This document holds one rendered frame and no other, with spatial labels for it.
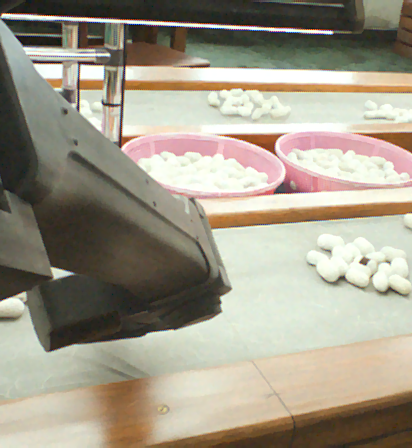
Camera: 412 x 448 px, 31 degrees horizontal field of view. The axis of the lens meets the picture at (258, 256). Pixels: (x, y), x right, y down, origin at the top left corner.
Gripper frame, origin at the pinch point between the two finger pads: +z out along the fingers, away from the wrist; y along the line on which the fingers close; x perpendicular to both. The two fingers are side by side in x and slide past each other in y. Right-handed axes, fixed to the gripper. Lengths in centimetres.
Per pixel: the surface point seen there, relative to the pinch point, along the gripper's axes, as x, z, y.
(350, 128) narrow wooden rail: -36, 40, -66
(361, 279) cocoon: -0.7, 0.6, -33.4
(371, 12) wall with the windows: -295, 423, -399
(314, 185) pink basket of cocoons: -20, 25, -45
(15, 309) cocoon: -1.8, 3.5, 8.0
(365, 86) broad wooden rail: -57, 66, -92
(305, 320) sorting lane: 3.6, -2.1, -22.8
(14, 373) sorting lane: 5.0, -2.5, 9.7
